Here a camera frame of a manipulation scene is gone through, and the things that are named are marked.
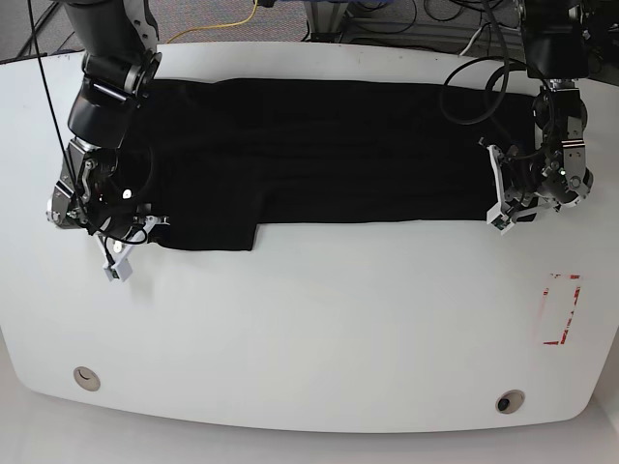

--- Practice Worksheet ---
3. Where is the red tape rectangle marking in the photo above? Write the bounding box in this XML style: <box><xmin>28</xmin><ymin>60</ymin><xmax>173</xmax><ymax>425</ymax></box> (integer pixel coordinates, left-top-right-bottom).
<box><xmin>536</xmin><ymin>274</ymin><xmax>581</xmax><ymax>346</ymax></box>

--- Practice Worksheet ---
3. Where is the right table grommet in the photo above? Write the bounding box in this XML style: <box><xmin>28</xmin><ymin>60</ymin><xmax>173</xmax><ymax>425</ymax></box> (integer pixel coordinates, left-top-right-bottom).
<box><xmin>495</xmin><ymin>390</ymin><xmax>525</xmax><ymax>415</ymax></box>

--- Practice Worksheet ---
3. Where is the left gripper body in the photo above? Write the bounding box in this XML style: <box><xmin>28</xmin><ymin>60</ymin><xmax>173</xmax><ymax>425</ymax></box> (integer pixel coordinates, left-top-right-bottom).
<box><xmin>505</xmin><ymin>154</ymin><xmax>545</xmax><ymax>203</ymax></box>

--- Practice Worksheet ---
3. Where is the white cable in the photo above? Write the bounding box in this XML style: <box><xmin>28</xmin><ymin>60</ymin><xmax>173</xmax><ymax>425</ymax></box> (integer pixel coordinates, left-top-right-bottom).
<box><xmin>457</xmin><ymin>23</ymin><xmax>487</xmax><ymax>57</ymax></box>

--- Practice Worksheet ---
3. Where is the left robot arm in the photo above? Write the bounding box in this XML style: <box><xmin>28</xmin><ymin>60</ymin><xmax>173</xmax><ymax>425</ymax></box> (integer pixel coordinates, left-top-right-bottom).
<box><xmin>516</xmin><ymin>1</ymin><xmax>593</xmax><ymax>208</ymax></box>

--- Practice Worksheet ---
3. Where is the yellow cable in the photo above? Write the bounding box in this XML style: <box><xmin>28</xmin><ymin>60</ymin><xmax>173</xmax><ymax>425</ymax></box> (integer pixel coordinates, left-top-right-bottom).
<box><xmin>166</xmin><ymin>0</ymin><xmax>260</xmax><ymax>45</ymax></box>

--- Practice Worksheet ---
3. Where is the black cable loop right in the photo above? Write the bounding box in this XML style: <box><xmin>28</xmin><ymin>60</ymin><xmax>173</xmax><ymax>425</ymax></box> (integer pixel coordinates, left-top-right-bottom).
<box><xmin>439</xmin><ymin>55</ymin><xmax>528</xmax><ymax>127</ymax></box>

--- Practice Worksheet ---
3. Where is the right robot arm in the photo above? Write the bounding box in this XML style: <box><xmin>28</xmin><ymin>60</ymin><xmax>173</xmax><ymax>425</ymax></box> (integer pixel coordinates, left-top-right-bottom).
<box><xmin>46</xmin><ymin>1</ymin><xmax>162</xmax><ymax>245</ymax></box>

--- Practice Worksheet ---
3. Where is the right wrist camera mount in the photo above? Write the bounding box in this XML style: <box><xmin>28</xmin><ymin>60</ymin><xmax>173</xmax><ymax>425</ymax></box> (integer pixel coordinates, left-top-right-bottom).
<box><xmin>94</xmin><ymin>216</ymin><xmax>169</xmax><ymax>282</ymax></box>

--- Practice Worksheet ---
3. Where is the left table grommet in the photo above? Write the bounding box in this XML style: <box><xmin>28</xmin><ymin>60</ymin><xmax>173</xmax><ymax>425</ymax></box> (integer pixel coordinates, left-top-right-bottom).
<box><xmin>74</xmin><ymin>366</ymin><xmax>101</xmax><ymax>392</ymax></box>

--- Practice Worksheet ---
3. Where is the black t-shirt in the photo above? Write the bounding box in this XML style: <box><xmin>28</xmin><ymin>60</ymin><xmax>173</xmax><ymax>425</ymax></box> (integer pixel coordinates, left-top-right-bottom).
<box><xmin>91</xmin><ymin>76</ymin><xmax>545</xmax><ymax>253</ymax></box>

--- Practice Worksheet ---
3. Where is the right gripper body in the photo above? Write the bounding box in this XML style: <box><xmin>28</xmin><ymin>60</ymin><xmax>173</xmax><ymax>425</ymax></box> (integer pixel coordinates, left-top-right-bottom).
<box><xmin>94</xmin><ymin>207</ymin><xmax>148</xmax><ymax>245</ymax></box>

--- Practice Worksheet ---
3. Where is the table grommet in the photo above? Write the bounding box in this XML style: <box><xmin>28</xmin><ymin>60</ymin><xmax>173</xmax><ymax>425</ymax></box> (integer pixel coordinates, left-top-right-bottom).
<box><xmin>495</xmin><ymin>390</ymin><xmax>525</xmax><ymax>415</ymax></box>
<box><xmin>74</xmin><ymin>366</ymin><xmax>101</xmax><ymax>392</ymax></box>

